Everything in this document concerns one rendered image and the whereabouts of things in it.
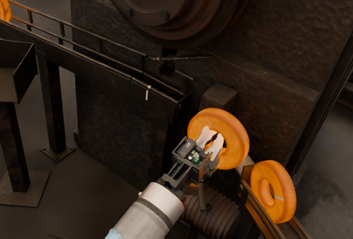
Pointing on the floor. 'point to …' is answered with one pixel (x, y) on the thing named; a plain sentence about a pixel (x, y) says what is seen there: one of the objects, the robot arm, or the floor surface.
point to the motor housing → (215, 201)
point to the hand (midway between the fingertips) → (218, 133)
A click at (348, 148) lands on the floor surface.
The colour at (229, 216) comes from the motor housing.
